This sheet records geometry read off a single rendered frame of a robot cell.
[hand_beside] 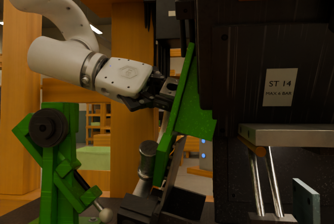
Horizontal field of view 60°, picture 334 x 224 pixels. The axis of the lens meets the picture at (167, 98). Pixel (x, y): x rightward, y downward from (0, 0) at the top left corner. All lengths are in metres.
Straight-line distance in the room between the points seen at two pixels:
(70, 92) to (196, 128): 0.66
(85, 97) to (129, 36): 0.28
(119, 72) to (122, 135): 0.34
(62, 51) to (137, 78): 0.17
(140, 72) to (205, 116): 0.18
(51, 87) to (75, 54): 0.49
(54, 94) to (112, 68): 0.52
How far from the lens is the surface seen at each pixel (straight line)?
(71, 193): 0.62
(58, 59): 0.65
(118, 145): 0.93
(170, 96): 0.58
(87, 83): 0.64
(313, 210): 0.46
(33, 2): 0.65
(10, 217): 0.83
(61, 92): 1.10
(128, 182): 0.94
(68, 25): 0.74
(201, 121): 0.52
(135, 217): 0.55
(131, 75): 0.61
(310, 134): 0.34
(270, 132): 0.33
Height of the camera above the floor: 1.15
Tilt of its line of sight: 3 degrees up
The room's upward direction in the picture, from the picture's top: straight up
